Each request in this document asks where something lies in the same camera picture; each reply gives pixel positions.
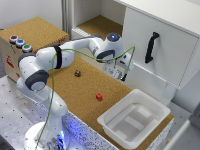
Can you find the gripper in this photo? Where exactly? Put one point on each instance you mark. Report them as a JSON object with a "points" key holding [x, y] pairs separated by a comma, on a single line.
{"points": [[112, 68]]}

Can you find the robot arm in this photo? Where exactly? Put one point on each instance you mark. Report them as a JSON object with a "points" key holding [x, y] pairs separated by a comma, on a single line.
{"points": [[43, 60]]}

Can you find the white sliding door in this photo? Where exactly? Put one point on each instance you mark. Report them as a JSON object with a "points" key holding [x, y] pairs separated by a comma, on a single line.
{"points": [[160, 46]]}

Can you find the pink block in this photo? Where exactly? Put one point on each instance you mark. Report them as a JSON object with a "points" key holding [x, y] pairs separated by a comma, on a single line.
{"points": [[99, 97]]}

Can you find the purple block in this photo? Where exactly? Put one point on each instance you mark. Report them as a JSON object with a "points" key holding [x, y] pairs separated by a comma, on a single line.
{"points": [[77, 73]]}

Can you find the white plastic box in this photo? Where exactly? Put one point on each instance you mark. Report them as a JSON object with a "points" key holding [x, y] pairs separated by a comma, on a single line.
{"points": [[134, 118]]}

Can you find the white cabinet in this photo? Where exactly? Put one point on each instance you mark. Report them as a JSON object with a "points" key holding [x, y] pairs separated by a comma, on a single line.
{"points": [[173, 13]]}

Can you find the wooden drawer box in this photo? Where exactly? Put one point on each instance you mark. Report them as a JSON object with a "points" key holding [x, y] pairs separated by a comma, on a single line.
{"points": [[33, 31]]}

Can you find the green button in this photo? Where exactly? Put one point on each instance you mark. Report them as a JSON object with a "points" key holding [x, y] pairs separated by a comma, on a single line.
{"points": [[27, 48]]}

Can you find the blue button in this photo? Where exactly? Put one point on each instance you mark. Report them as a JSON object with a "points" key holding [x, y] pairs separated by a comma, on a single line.
{"points": [[20, 42]]}

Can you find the red button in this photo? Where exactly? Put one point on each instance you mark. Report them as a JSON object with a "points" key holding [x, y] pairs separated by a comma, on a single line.
{"points": [[13, 38]]}

